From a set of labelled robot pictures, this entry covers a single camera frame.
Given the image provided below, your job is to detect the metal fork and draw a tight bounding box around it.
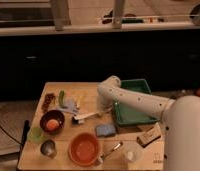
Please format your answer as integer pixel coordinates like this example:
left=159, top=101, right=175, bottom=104
left=98, top=142, right=123, bottom=163

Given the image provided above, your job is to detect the black cable left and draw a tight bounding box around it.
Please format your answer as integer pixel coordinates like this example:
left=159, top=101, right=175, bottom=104
left=0, top=117, right=23, bottom=146

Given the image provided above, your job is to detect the white plastic cup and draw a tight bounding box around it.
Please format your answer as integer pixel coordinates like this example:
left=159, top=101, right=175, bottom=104
left=123, top=144, right=142, bottom=163

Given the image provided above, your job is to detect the blue sponge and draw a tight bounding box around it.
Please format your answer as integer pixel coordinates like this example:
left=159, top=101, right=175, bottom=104
left=95, top=124, right=116, bottom=137

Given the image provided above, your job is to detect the dark bowl with egg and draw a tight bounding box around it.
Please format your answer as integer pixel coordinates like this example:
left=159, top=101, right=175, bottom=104
left=40, top=110, right=65, bottom=134

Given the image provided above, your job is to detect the green plastic tray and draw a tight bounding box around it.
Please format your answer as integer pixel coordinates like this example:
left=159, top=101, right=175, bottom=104
left=113, top=79, right=158, bottom=127

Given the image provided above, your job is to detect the metal cup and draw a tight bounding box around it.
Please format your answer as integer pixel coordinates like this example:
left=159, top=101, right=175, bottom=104
left=40, top=140, right=57, bottom=158

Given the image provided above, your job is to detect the red dried food pile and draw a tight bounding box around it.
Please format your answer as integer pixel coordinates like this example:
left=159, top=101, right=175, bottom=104
left=41, top=93, right=56, bottom=113

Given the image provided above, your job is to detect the green plastic cup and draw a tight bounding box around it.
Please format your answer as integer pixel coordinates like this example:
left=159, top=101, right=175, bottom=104
left=27, top=127, right=42, bottom=143

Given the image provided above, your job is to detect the wooden block with black base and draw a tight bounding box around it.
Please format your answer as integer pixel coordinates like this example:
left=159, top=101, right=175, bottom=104
left=137, top=123, right=161, bottom=148

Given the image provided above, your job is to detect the yellow handled tool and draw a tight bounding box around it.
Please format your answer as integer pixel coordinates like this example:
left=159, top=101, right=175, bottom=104
left=76, top=93, right=85, bottom=109

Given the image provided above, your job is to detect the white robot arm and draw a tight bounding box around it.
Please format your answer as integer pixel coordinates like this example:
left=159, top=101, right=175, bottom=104
left=97, top=76, right=200, bottom=171

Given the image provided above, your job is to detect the orange bowl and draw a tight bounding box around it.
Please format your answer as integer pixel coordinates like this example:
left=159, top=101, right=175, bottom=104
left=68, top=132, right=100, bottom=167

